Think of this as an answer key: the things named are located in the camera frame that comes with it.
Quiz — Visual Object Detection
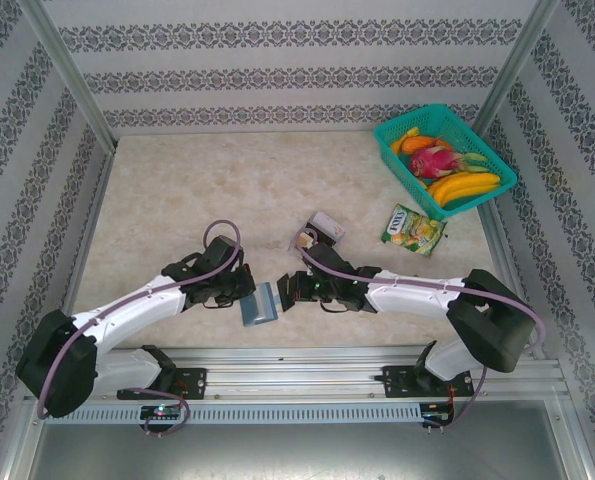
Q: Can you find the blue leather card holder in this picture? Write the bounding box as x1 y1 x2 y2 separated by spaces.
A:
239 282 280 330

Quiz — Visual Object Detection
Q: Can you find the pink dragon fruit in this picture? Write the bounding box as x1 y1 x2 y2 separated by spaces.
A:
408 139 491 180

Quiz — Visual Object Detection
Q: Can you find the aluminium side rail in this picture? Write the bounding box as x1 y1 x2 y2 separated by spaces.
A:
44 147 118 366
476 204 546 361

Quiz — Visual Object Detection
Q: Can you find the circuit board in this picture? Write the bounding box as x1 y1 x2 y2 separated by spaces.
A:
140 405 184 421
421 409 456 426

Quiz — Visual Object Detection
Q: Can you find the teal plastic basket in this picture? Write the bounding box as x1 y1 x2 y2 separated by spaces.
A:
373 103 519 221

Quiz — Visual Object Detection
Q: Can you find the grey metal front panel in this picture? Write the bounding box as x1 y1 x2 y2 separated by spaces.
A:
6 399 593 480

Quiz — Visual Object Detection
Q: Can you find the green candy bag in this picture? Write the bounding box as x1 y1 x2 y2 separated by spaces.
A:
380 203 448 259

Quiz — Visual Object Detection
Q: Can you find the right circuit board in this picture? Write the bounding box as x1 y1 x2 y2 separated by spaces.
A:
421 409 456 426

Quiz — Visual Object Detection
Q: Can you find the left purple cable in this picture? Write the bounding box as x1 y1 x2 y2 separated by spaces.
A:
35 218 244 439

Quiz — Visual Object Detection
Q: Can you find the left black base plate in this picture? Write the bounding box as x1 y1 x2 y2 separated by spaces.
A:
116 367 208 401

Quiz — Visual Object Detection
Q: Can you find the left circuit board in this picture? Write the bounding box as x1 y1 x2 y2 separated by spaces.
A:
140 405 184 421

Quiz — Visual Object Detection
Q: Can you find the right aluminium frame post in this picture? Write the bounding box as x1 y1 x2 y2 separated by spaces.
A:
474 0 563 141

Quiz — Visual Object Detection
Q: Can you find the purple cable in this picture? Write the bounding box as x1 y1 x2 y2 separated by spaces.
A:
296 234 549 436
35 218 244 439

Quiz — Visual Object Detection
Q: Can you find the slotted cable duct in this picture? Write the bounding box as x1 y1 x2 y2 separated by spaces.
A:
44 403 423 425

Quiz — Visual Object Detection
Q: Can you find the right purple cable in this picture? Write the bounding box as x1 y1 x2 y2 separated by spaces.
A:
296 234 549 436

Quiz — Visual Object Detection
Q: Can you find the aluminium frame post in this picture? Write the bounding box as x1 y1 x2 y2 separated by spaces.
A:
474 0 563 141
16 0 118 151

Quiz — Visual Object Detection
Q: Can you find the left aluminium side rail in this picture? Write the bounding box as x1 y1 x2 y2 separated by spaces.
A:
44 147 118 366

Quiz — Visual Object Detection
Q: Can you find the aluminium mounting rail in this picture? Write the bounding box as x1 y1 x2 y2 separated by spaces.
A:
24 347 563 401

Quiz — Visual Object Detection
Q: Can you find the left aluminium frame post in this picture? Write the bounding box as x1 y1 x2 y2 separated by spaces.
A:
16 0 118 151

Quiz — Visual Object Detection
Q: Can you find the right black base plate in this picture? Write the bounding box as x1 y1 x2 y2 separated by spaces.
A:
381 364 476 399

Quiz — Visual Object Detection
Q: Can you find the orange mango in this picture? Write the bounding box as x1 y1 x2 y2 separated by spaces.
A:
389 135 438 155

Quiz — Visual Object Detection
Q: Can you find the right aluminium side rail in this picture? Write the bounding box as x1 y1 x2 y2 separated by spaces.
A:
476 204 546 361

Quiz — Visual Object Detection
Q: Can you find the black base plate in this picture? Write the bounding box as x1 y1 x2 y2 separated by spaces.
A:
381 364 476 399
116 367 208 401

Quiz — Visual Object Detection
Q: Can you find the yellow banana bunch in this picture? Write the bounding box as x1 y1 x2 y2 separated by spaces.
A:
425 171 502 209

